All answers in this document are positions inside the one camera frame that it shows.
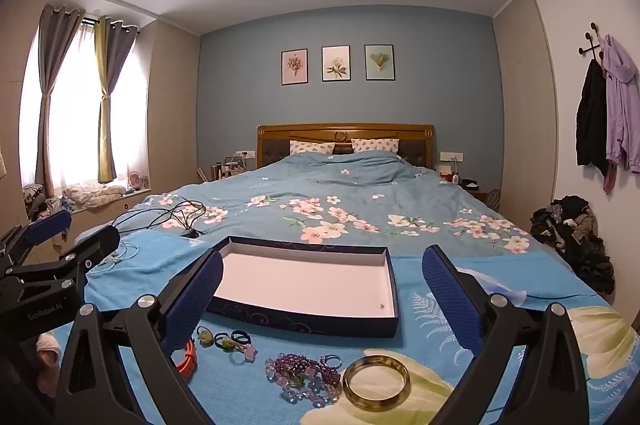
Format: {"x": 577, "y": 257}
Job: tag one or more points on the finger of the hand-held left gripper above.
{"x": 47, "y": 226}
{"x": 95, "y": 246}

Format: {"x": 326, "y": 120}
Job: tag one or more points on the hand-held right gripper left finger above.
{"x": 197, "y": 302}

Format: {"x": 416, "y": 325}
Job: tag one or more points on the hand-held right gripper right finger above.
{"x": 450, "y": 302}

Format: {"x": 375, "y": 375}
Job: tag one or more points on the orange smart watch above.
{"x": 189, "y": 359}

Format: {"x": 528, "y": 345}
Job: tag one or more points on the dark blue shallow box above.
{"x": 305, "y": 285}

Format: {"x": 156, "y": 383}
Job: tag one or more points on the amber bangle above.
{"x": 376, "y": 397}

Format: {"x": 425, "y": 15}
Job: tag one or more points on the person's left hand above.
{"x": 48, "y": 350}

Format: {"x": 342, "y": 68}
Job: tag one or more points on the crumpled clothes on sill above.
{"x": 92, "y": 195}

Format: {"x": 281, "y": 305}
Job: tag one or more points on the pink small fan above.
{"x": 134, "y": 180}

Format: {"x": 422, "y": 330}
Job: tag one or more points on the wooden nightstand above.
{"x": 477, "y": 194}

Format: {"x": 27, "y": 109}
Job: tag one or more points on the cluttered nightstand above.
{"x": 227, "y": 169}

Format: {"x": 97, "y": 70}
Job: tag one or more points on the yellow and grey curtain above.
{"x": 107, "y": 100}

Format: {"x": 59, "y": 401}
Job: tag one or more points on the dark clothes pile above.
{"x": 575, "y": 240}

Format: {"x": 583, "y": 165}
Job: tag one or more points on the blue floral duvet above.
{"x": 350, "y": 195}

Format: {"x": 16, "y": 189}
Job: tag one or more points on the beige wardrobe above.
{"x": 170, "y": 115}
{"x": 525, "y": 105}

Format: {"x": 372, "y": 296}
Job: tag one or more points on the dotted white pillow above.
{"x": 312, "y": 147}
{"x": 375, "y": 145}

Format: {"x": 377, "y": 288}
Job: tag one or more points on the wooden headboard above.
{"x": 345, "y": 132}

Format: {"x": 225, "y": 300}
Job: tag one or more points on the pink hanging garment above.
{"x": 609, "y": 179}

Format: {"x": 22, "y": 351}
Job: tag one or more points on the black jacket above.
{"x": 592, "y": 115}

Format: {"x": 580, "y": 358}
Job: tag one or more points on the green floral framed picture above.
{"x": 380, "y": 62}

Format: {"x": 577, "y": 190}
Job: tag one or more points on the pink floral framed picture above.
{"x": 294, "y": 66}

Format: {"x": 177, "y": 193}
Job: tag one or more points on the purple jacket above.
{"x": 622, "y": 105}

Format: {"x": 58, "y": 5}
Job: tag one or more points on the white floral framed picture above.
{"x": 336, "y": 63}

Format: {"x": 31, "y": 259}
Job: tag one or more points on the white wall socket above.
{"x": 451, "y": 155}
{"x": 243, "y": 153}

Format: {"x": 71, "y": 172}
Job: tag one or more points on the black wall coat hooks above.
{"x": 591, "y": 37}

